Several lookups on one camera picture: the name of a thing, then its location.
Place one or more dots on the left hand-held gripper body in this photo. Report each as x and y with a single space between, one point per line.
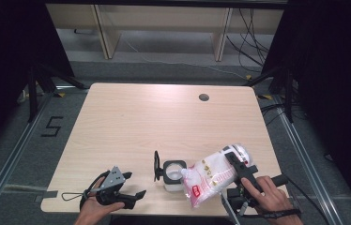
113 178

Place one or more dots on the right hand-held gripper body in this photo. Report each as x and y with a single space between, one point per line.
236 200

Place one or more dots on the red and white sugar bag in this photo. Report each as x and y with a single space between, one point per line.
211 178

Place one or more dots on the glass jar with black lid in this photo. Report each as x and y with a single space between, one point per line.
173 173

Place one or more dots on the person's right hand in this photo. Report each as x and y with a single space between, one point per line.
270 197

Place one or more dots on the person's left hand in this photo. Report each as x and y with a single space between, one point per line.
93 211

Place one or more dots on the grey tape strip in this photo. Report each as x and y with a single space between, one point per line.
50 194

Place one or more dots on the yellow black tape piece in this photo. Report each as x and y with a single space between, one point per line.
248 76
59 94
266 97

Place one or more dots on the black metal stand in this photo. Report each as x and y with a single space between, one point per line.
33 93
287 93

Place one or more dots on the black curtain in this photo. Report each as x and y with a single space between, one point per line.
336 78
1 62

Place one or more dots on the aluminium floor rail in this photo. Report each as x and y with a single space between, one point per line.
304 156
15 156

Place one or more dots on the light wooden desk frame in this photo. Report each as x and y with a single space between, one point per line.
164 15

